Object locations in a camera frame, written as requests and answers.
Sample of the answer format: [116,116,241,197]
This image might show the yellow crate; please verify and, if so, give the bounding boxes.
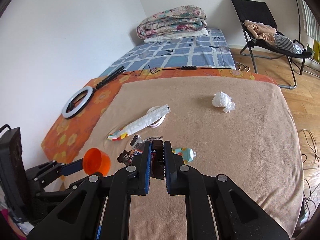
[313,40,320,62]

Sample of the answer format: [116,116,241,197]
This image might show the orange floral bedsheet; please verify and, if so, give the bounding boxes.
[41,67,276,163]

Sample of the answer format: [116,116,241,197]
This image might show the black folding chair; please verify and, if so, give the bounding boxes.
[231,0,311,89]

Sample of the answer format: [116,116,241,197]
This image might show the striped hanging cloth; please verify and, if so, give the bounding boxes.
[299,0,319,42]

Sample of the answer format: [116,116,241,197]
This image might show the blue checked bedsheet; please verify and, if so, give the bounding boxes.
[101,28,235,76]

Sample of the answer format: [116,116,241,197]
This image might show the white wristband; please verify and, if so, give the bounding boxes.
[147,106,166,128]

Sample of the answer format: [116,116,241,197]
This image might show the ring light cable with remote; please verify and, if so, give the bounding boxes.
[123,64,237,77]

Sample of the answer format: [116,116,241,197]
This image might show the small white tissue ball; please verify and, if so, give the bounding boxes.
[212,92,235,113]

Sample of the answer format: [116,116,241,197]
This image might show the beige fleece blanket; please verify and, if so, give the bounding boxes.
[78,76,303,235]

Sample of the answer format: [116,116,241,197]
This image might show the colourful tube packet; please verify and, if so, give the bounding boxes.
[172,147,197,164]

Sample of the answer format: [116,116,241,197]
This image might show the dark snack wrapper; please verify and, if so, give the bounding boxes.
[117,134,166,180]

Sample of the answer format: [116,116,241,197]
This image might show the floor cables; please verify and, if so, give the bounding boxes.
[298,128,320,218]

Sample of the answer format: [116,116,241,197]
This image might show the folded floral quilt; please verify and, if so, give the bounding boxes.
[136,5,207,40]

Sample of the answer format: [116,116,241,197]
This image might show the long white plastic wrapper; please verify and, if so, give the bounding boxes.
[107,105,171,141]

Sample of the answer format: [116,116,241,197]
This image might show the orange plastic cap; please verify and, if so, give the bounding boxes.
[82,148,111,177]

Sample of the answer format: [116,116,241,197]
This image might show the white ring light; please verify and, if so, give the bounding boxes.
[62,66,125,119]

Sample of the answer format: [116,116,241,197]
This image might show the clothes on chair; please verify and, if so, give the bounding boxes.
[244,20,303,54]

